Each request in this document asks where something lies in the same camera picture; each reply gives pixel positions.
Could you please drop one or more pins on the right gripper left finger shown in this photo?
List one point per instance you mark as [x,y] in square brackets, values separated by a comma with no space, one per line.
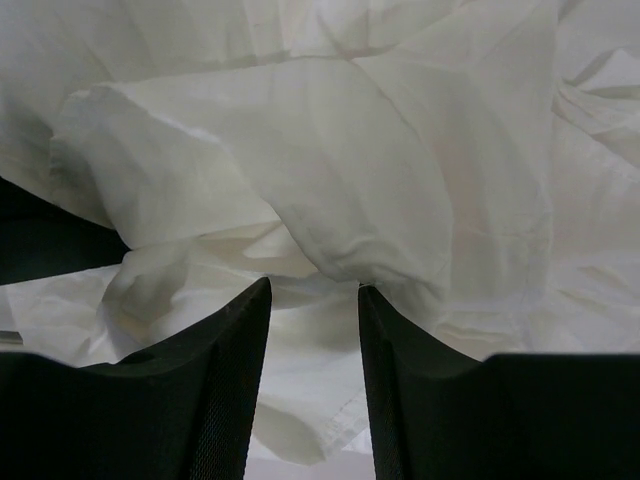
[180,409]

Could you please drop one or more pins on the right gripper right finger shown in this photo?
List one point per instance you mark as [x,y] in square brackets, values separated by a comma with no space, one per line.
[436,413]

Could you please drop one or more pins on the white skirt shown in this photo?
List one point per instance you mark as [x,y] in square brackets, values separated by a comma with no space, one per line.
[476,161]

